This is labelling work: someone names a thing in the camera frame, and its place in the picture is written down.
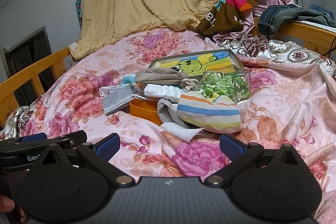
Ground dark doorway frame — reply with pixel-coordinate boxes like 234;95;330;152
1;26;52;106

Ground grey box with cartoon towel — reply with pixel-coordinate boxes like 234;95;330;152
149;50;244;78

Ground blue denim jeans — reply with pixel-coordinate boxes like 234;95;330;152
257;4;335;36

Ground person's left hand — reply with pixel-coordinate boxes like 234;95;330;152
0;195;27;223

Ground wooden bed rail left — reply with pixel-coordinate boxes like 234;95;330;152
0;47;71;127

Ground grey packaged mask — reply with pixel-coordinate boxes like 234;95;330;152
99;84;146;115

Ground clear bag green pieces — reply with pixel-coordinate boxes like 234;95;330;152
197;71;251;103

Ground orange plastic container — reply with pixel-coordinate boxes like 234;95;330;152
129;99;162;126

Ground wooden bed rail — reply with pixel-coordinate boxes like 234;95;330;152
253;17;336;57
0;47;71;127

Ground beige drawstring pouch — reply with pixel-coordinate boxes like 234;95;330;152
135;68;199;88

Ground pale pink garment pile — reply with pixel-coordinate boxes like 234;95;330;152
213;0;294;43

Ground white grey cloth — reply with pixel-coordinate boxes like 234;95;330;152
157;98;204;143

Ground teal wall poster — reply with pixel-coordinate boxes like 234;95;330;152
75;0;83;28

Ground light blue small cloth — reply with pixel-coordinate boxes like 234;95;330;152
120;74;135;85

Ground colourful patchwork brown garment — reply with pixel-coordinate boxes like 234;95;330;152
196;0;289;36

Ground white gold patterned quilt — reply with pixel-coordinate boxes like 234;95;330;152
214;36;335;77

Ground wooden bed rail right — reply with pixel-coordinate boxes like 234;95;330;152
253;17;336;57

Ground striped pastel towel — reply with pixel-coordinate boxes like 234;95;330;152
177;92;242;134

